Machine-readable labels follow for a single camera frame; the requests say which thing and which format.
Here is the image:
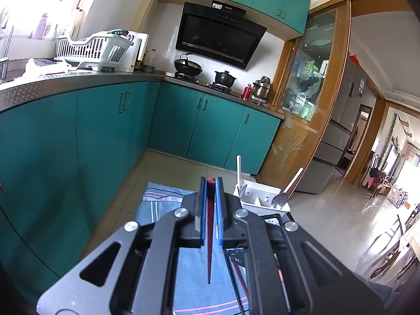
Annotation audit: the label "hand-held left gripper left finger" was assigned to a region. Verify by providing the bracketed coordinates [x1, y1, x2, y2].
[36, 176, 209, 315]

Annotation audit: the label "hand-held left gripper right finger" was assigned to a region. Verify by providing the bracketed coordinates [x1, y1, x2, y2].
[216, 176, 385, 315]

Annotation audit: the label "dark red chopstick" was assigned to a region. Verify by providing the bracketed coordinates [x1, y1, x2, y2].
[205, 177, 216, 285]
[231, 264, 250, 302]

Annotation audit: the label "navy chopstick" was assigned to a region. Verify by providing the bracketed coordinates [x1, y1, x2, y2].
[228, 262, 245, 315]

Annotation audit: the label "white plastic utensil holder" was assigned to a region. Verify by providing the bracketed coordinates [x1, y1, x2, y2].
[232, 183, 291, 216]

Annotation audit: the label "gold handled spoon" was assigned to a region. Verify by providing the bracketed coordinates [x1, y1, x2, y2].
[271, 192, 291, 210]

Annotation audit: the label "stainless steel pot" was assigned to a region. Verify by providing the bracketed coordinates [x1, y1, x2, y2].
[251, 76, 273, 101]

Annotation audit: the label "gas stove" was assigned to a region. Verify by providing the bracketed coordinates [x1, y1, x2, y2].
[164, 70, 242, 97]

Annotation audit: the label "green lower kitchen cabinets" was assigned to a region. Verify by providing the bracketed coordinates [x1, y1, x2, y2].
[0, 80, 282, 306]

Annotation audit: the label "black lidded pot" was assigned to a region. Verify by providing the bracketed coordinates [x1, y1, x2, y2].
[215, 70, 237, 87]

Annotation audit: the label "black wok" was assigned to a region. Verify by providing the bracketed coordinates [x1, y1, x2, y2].
[173, 53, 204, 76]

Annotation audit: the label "wooden dining chair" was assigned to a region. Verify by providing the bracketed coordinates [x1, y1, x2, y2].
[369, 213, 417, 279]

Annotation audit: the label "wooden framed glass door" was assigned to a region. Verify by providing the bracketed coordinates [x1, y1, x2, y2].
[259, 0, 351, 191]

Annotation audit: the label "silver refrigerator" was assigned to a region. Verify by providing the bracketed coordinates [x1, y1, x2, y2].
[295, 56, 367, 195]

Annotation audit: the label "black range hood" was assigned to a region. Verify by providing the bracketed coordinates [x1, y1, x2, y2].
[175, 0, 268, 70]

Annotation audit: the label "white countertop appliance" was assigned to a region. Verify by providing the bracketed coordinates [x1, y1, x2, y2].
[126, 30, 150, 73]

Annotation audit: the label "white dish rack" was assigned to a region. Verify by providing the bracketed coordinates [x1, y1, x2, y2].
[54, 29, 135, 72]

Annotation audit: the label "grey kitchen countertop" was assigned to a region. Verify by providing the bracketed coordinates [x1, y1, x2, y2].
[0, 57, 286, 120]

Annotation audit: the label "white plastic bag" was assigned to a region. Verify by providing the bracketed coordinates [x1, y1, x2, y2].
[23, 57, 71, 77]

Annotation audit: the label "white bottle with red cap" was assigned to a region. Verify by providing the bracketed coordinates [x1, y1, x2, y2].
[74, 7, 86, 38]

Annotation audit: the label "pale purple bottle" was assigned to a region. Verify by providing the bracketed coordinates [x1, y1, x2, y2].
[32, 12, 56, 40]

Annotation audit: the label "metal faucet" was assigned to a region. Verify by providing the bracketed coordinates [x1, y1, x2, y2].
[0, 23, 15, 81]

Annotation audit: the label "wooden doorway frame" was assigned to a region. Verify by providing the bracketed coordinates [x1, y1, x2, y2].
[348, 85, 388, 184]

